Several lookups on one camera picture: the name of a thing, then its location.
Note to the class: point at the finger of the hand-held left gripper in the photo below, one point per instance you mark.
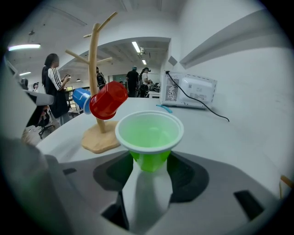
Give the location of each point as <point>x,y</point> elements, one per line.
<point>42,98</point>

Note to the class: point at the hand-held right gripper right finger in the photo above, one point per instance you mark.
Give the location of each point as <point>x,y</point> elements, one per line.
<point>225,183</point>

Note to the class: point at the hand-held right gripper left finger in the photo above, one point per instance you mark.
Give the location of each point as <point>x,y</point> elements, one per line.
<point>80,183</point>

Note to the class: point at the blue plastic cup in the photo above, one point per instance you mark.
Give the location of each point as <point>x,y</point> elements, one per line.
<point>80,97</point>

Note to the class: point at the wooden cup tree stand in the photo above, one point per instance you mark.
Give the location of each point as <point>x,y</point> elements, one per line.
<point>101,140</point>

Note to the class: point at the red plastic cup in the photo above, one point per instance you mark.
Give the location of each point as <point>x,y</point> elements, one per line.
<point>108,101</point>

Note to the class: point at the green plastic cup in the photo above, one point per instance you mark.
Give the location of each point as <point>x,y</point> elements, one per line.
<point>149,133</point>

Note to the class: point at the ceiling strip light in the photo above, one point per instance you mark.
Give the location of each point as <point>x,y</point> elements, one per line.
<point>24,47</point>
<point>144,62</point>
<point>136,47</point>

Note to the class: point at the teal plastic strip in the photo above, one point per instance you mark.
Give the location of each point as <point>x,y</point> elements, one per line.
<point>166,108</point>

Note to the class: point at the white microwave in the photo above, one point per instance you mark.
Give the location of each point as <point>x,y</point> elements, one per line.
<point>197,89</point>

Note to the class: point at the small white table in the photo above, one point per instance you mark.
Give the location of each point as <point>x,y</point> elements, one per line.
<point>154,94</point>

